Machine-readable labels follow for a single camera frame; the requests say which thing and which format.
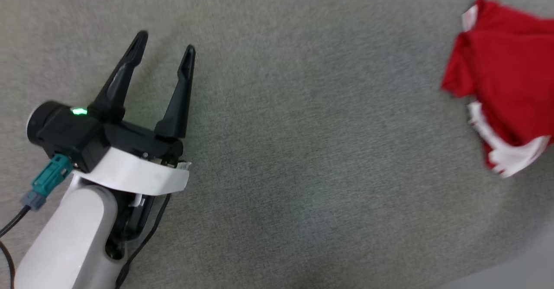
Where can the teal left camera connector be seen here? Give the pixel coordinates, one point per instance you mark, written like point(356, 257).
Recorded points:
point(49, 181)

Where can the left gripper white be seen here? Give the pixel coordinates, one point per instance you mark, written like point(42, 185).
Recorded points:
point(130, 172)

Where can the red basketball jersey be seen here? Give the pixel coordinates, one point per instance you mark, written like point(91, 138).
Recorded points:
point(510, 72)

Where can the grey fabric sofa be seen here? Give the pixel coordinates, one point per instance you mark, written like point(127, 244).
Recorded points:
point(303, 129)

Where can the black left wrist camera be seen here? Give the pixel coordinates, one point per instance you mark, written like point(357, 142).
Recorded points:
point(73, 139)

